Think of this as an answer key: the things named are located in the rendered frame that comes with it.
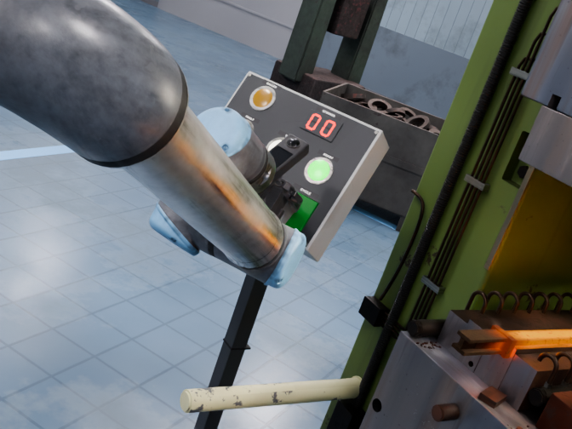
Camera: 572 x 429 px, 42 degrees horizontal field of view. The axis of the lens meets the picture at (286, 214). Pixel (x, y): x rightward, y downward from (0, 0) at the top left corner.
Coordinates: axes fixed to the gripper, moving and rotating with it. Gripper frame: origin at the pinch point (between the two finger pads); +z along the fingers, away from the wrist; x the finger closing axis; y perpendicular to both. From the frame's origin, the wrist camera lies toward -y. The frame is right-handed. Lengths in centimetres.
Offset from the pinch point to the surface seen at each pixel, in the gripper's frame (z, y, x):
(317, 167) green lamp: 1.2, -9.1, -0.6
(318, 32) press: 412, -221, -269
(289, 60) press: 423, -190, -285
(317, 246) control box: 4.8, 4.1, 7.0
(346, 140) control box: 1.6, -16.8, 1.6
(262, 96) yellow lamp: 1.1, -17.5, -20.1
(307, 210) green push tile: 1.3, -0.6, 2.7
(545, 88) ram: -17, -33, 35
